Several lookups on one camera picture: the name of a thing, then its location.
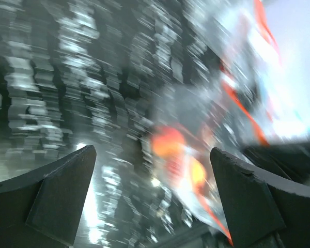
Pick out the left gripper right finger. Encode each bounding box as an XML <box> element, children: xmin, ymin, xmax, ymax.
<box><xmin>210</xmin><ymin>148</ymin><xmax>310</xmax><ymax>247</ymax></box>

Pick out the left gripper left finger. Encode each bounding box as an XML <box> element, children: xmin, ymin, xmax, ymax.
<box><xmin>0</xmin><ymin>145</ymin><xmax>97</xmax><ymax>247</ymax></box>

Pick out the clear bag orange zipper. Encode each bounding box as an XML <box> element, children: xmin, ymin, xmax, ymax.
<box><xmin>149</xmin><ymin>1</ymin><xmax>310</xmax><ymax>247</ymax></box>

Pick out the orange peach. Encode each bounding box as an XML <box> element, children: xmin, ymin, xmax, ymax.
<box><xmin>150</xmin><ymin>126</ymin><xmax>207</xmax><ymax>194</ymax></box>

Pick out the black marble mat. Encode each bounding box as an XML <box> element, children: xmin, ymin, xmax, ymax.
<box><xmin>0</xmin><ymin>1</ymin><xmax>229</xmax><ymax>247</ymax></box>

